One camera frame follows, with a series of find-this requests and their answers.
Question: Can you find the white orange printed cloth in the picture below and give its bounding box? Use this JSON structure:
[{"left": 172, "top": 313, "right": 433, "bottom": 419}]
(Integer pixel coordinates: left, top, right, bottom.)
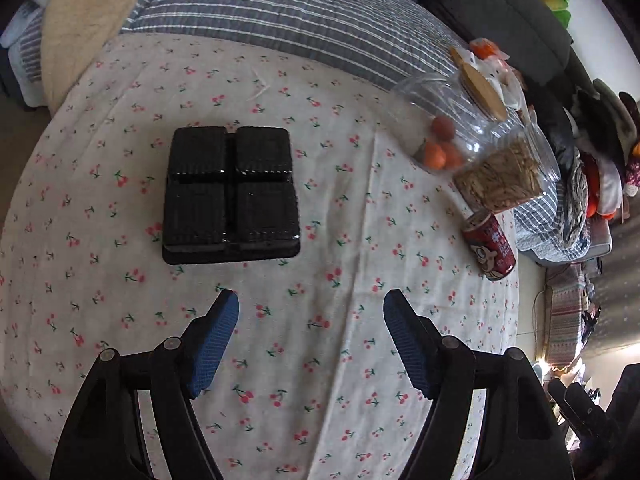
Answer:
[{"left": 467, "top": 37, "right": 526, "bottom": 111}]

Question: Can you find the dark grey clothing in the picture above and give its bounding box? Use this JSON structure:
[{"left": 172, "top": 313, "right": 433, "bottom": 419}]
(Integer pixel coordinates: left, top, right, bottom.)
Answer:
[{"left": 540, "top": 90, "right": 581, "bottom": 162}]

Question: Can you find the red floral pillow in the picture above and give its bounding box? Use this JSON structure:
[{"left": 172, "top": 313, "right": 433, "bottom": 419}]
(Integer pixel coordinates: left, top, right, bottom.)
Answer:
[{"left": 625, "top": 142, "right": 640, "bottom": 187}]

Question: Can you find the white cable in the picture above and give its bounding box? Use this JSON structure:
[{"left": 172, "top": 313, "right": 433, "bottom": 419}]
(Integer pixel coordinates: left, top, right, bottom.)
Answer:
[{"left": 532, "top": 287, "right": 547, "bottom": 362}]

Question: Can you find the clear jar with wooden lid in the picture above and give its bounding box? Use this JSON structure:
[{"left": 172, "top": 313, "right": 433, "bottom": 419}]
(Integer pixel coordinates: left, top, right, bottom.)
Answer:
[{"left": 390, "top": 46, "right": 521, "bottom": 176}]

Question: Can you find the clear jar of seeds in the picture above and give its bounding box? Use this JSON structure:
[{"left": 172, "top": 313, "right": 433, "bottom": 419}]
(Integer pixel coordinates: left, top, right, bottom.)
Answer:
[{"left": 452, "top": 120, "right": 562, "bottom": 214}]

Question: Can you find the pile of clothes on sofa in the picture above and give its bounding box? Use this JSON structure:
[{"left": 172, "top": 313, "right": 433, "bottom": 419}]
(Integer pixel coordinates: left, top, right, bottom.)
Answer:
[{"left": 575, "top": 79, "right": 640, "bottom": 152}]

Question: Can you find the green yellow plush toy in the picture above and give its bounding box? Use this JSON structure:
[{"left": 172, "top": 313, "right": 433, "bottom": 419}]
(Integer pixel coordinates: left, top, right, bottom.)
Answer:
[{"left": 539, "top": 0, "right": 574, "bottom": 26}]

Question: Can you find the floral patterned garment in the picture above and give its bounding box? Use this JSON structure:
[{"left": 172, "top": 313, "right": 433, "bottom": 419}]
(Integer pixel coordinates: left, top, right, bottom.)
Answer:
[{"left": 561, "top": 160, "right": 594, "bottom": 257}]

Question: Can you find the beige dotted curtain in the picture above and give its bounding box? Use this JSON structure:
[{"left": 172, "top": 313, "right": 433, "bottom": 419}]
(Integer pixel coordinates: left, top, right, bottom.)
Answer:
[{"left": 584, "top": 210, "right": 640, "bottom": 362}]

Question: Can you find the black four-compartment plastic tray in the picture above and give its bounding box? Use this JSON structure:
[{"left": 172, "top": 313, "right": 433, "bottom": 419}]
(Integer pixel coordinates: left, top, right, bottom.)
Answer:
[{"left": 161, "top": 126, "right": 302, "bottom": 266}]

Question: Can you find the beige quilted blanket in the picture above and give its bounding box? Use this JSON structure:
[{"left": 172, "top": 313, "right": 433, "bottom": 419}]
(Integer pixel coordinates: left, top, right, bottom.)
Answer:
[{"left": 40, "top": 0, "right": 167, "bottom": 117}]

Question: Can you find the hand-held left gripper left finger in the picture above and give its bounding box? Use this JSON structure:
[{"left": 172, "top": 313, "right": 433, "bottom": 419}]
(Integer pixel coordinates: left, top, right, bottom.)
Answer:
[{"left": 50, "top": 288, "right": 241, "bottom": 480}]

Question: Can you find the cherry print tablecloth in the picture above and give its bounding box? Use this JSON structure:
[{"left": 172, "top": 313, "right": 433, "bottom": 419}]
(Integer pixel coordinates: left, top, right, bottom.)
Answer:
[{"left": 0, "top": 35, "right": 521, "bottom": 480}]

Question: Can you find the orange plush toy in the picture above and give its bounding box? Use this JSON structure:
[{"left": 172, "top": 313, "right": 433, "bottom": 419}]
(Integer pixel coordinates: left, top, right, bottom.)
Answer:
[{"left": 584, "top": 160, "right": 621, "bottom": 219}]

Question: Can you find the patterned striped bench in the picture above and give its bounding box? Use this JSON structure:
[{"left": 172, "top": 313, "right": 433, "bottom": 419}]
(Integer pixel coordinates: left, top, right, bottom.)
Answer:
[{"left": 542, "top": 265, "right": 594, "bottom": 367}]

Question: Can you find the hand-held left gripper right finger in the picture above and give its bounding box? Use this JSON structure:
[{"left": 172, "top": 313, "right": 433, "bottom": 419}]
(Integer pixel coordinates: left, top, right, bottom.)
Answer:
[{"left": 382, "top": 288, "right": 576, "bottom": 480}]

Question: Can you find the white folded cloth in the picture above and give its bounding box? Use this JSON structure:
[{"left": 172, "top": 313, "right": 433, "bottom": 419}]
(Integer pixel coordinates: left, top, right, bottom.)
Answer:
[{"left": 595, "top": 160, "right": 625, "bottom": 212}]

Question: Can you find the red drink can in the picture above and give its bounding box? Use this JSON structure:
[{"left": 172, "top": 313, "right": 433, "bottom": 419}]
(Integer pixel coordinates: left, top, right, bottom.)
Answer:
[{"left": 461, "top": 209, "right": 517, "bottom": 280}]

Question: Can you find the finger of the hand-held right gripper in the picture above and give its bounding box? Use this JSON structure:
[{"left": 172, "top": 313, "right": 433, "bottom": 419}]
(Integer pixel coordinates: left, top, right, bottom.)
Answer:
[{"left": 550, "top": 382, "right": 608, "bottom": 441}]

